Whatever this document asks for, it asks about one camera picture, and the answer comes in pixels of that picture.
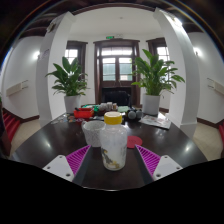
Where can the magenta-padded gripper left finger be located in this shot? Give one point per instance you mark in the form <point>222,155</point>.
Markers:
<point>77,159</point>

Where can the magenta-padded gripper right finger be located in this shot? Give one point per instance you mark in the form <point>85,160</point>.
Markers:
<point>148,160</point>

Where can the clear bottle with yellow cap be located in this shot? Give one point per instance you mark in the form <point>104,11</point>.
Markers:
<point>113,146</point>

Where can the white speckled mug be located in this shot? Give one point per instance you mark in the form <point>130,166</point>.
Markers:
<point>92,133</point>

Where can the printed paper sheet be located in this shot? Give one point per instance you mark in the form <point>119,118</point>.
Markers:
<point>155,121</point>

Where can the red plastic box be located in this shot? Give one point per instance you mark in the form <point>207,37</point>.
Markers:
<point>83,114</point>

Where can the grey ball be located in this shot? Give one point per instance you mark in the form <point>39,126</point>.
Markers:
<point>132,115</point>
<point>139,113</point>

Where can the black chair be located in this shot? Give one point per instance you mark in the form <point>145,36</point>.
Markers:
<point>115,97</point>

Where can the red carpeted stairs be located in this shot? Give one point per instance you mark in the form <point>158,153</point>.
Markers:
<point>10,125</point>

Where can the small potted plant, white pot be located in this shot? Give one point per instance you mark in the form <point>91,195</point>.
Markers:
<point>70,83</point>

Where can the large potted plant, white pot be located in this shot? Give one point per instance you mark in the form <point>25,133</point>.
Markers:
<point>154,76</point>

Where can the dark wooden glazed door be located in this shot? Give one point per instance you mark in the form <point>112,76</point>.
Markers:
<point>116,66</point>

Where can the green exit sign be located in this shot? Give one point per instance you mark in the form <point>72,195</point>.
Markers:
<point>110,37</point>

